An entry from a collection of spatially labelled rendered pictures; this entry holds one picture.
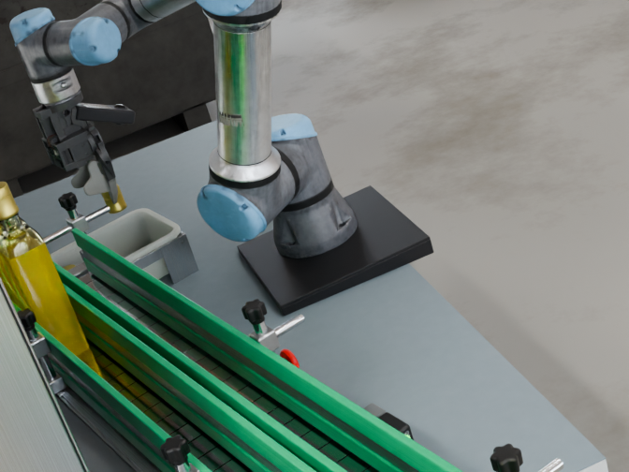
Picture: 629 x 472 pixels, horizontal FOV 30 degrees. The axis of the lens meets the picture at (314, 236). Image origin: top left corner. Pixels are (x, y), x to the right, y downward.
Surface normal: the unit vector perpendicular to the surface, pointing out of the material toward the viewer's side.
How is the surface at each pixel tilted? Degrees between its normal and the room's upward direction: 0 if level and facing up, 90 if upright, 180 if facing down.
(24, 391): 90
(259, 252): 3
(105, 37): 90
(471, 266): 0
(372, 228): 3
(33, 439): 90
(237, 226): 98
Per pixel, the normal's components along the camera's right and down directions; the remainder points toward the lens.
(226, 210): -0.49, 0.64
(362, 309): -0.26, -0.85
